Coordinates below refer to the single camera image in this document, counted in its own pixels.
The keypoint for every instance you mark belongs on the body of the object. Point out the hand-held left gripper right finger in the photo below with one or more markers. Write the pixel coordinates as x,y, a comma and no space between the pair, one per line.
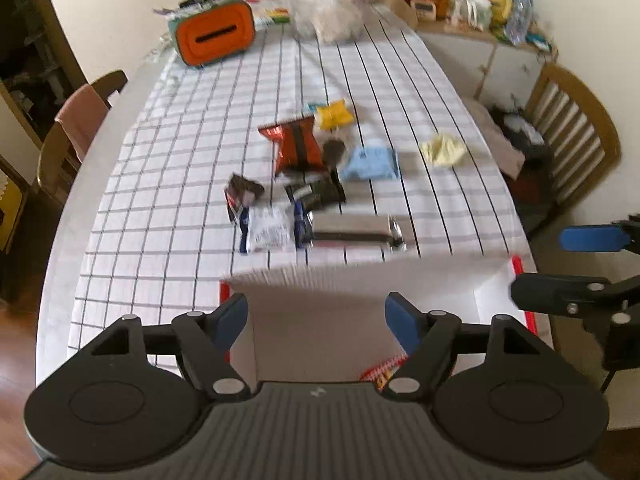
400,322

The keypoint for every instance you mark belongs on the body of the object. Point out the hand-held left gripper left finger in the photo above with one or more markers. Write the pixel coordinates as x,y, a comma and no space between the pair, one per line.
234,322

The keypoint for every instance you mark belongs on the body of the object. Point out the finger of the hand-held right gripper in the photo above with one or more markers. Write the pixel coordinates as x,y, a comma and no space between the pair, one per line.
590,238
542,292

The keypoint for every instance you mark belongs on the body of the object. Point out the white cardboard box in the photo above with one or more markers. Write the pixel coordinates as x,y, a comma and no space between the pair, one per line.
325,305

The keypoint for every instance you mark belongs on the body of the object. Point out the long silver snack packet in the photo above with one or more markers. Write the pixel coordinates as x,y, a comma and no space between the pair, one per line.
350,232

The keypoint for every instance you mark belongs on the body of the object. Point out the red striped snack packet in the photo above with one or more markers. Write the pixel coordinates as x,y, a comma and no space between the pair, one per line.
382,371

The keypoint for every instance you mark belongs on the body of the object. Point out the red cloth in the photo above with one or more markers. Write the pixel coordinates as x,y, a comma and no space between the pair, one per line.
532,185

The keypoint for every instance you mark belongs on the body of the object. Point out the white and blue packet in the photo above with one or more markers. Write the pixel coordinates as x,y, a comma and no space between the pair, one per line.
270,227

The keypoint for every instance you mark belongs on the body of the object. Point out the slatted wooden chair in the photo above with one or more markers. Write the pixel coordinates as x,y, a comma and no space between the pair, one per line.
575,120

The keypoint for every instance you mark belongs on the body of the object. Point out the black bag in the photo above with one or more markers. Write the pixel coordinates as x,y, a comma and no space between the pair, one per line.
520,130

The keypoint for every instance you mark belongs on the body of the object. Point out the small dark red packet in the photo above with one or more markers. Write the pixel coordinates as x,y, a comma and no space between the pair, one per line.
242,192

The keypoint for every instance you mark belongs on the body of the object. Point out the black snack packet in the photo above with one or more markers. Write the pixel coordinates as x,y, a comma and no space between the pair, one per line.
315,192

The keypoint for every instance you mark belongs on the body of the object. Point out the light blue snack packet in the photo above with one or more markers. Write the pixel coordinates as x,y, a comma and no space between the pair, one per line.
370,164

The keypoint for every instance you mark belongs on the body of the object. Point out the checkered white tablecloth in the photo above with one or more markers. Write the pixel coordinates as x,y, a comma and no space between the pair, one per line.
200,160

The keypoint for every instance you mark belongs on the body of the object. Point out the pale yellow snack packet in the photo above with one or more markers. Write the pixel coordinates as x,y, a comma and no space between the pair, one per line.
444,151

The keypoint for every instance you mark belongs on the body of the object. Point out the red foil snack packet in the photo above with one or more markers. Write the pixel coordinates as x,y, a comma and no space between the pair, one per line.
295,145

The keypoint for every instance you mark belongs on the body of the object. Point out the white cabinet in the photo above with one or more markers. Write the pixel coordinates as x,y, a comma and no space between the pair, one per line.
460,60

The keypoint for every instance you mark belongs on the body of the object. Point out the small light teal packet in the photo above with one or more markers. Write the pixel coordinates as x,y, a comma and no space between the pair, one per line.
313,107

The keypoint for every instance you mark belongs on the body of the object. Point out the clear water bottle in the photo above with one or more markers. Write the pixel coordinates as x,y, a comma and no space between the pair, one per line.
520,12

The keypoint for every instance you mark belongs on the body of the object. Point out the wooden chair with pink cloth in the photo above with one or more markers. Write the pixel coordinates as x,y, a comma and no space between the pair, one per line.
55,155

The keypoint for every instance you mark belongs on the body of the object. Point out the yellow box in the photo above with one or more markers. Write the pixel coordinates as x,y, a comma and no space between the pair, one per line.
495,5

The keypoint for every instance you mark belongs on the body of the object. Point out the white timer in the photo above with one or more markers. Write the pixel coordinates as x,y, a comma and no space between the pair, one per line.
423,10

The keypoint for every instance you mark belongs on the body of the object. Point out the clear plastic wrapper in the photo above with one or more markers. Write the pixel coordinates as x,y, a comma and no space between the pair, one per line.
157,50

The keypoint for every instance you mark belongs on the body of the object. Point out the orange tissue box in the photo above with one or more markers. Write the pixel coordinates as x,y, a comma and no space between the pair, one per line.
215,35

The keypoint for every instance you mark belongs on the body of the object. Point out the brown cardboard box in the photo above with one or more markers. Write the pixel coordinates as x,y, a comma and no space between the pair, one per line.
397,2

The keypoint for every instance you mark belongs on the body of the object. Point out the clear plastic bag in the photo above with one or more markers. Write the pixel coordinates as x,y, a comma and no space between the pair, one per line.
325,10

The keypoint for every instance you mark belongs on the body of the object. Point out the dark bookshelf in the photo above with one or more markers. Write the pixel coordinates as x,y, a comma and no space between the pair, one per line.
30,35

